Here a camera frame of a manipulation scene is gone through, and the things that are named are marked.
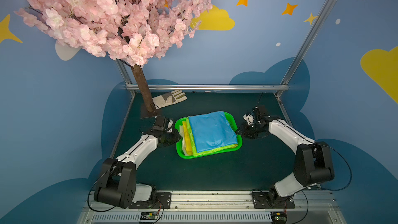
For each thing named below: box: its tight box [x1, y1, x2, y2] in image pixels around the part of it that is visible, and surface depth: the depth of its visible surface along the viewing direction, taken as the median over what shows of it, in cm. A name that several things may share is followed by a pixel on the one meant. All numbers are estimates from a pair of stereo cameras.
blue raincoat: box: [188, 110, 238, 153], surface depth 86 cm
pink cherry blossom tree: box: [15, 0, 213, 111], surface depth 56 cm
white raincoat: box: [179, 124, 189, 157], surface depth 92 cm
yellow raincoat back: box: [182, 120, 193, 157], surface depth 90 cm
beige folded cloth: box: [152, 89, 188, 109], surface depth 121 cm
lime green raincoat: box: [186, 116, 239, 157], surface depth 83 cm
